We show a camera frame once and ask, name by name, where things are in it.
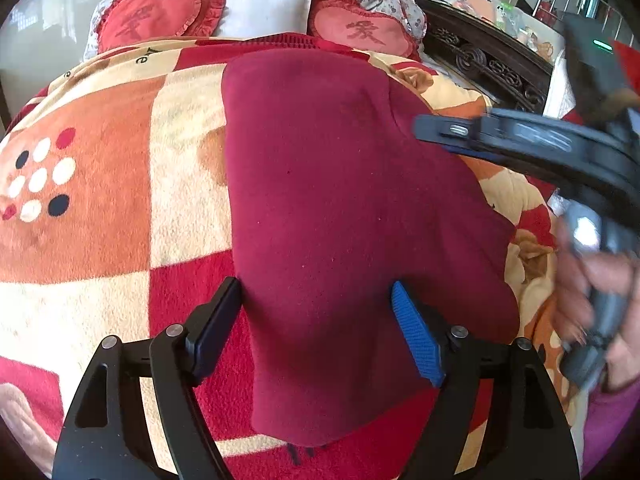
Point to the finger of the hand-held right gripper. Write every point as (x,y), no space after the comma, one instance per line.
(520,137)

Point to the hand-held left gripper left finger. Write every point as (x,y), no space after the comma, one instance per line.
(215,330)

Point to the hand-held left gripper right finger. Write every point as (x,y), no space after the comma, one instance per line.
(417,332)

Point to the dark red garment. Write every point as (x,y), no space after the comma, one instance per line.
(325,185)

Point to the person's right forearm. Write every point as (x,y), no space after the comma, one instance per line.
(610,425)

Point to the person's right hand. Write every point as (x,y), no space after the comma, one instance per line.
(612,272)

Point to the checked fleece blanket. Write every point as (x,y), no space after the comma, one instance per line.
(100,260)

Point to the red heart pillow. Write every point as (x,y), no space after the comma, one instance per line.
(150,15)
(360,27)

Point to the red knit blanket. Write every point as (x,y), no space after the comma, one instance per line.
(295,41)

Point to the white pillow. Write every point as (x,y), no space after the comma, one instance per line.
(265,10)

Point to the carved dark wooden bed frame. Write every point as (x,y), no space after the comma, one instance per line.
(480,55)

